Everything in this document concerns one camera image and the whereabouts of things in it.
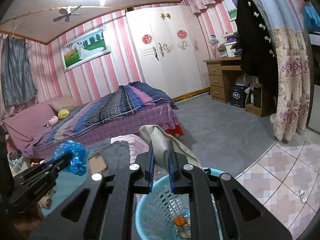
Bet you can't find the beige wrapper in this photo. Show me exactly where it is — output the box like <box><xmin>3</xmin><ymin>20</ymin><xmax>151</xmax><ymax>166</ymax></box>
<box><xmin>139</xmin><ymin>125</ymin><xmax>202</xmax><ymax>172</ymax></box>

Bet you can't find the blue plastic bag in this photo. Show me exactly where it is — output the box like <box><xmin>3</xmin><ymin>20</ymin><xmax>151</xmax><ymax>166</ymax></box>
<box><xmin>53</xmin><ymin>140</ymin><xmax>88</xmax><ymax>176</ymax></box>

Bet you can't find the patterned snack bag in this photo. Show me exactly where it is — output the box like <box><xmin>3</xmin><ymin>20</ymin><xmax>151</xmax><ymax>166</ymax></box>
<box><xmin>175</xmin><ymin>224</ymin><xmax>191</xmax><ymax>239</ymax></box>

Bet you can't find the light blue trash basket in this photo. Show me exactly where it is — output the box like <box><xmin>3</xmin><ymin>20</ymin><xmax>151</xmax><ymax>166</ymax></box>
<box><xmin>134</xmin><ymin>167</ymin><xmax>226</xmax><ymax>240</ymax></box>

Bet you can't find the person's left hand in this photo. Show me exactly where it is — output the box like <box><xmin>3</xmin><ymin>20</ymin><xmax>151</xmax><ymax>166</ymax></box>
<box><xmin>12</xmin><ymin>203</ymin><xmax>45</xmax><ymax>239</ymax></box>

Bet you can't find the tan phone case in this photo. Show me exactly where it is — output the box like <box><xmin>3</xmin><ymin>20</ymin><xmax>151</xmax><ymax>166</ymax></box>
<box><xmin>88</xmin><ymin>152</ymin><xmax>108</xmax><ymax>174</ymax></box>

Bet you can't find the purple bed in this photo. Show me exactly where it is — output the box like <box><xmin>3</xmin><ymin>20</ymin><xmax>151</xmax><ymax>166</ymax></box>
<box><xmin>3</xmin><ymin>81</ymin><xmax>183</xmax><ymax>159</ymax></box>

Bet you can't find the striped plaid quilt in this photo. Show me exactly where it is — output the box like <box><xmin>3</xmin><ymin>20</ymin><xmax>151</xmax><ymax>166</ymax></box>
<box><xmin>26</xmin><ymin>81</ymin><xmax>178</xmax><ymax>151</ymax></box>

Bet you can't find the pink plush toy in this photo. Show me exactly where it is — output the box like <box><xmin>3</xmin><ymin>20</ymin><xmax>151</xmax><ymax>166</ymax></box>
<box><xmin>46</xmin><ymin>116</ymin><xmax>59</xmax><ymax>127</ymax></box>

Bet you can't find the yellow plush toy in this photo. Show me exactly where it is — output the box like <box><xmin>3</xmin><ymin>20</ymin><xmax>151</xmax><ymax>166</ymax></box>
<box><xmin>57</xmin><ymin>109</ymin><xmax>70</xmax><ymax>120</ymax></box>

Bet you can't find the black box under desk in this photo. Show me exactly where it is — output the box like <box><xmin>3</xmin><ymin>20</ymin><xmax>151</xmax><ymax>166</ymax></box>
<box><xmin>229</xmin><ymin>85</ymin><xmax>247</xmax><ymax>108</ymax></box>

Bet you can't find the beige pillow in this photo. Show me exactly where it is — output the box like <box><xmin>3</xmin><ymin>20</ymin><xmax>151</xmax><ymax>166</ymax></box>
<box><xmin>49</xmin><ymin>95</ymin><xmax>79</xmax><ymax>113</ymax></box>

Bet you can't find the wooden desk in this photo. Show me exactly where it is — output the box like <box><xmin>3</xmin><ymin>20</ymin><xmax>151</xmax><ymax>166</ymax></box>
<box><xmin>204</xmin><ymin>57</ymin><xmax>273</xmax><ymax>117</ymax></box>

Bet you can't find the grey hanging cloth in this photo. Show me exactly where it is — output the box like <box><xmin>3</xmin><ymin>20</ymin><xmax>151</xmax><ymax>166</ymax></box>
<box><xmin>1</xmin><ymin>36</ymin><xmax>37</xmax><ymax>106</ymax></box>

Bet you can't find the white wardrobe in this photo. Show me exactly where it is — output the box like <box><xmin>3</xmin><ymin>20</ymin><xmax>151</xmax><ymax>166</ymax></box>
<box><xmin>126</xmin><ymin>5</ymin><xmax>209</xmax><ymax>99</ymax></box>

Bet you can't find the desk lamp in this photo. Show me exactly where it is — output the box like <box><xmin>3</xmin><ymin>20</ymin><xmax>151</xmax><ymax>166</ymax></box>
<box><xmin>209</xmin><ymin>35</ymin><xmax>219</xmax><ymax>59</ymax></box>

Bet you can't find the framed wedding photo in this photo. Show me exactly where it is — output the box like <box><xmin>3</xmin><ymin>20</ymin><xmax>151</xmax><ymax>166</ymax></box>
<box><xmin>60</xmin><ymin>27</ymin><xmax>111</xmax><ymax>72</ymax></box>

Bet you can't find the black hanging coat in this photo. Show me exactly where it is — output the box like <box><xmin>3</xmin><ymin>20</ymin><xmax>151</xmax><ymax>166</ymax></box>
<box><xmin>235</xmin><ymin>0</ymin><xmax>278</xmax><ymax>96</ymax></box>

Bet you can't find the ceiling fan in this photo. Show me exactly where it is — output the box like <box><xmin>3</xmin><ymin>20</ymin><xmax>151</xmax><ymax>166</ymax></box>
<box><xmin>53</xmin><ymin>5</ymin><xmax>82</xmax><ymax>22</ymax></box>

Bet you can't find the floral curtain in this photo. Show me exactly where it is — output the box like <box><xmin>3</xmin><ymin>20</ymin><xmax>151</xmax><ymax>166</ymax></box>
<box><xmin>261</xmin><ymin>0</ymin><xmax>310</xmax><ymax>141</ymax></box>

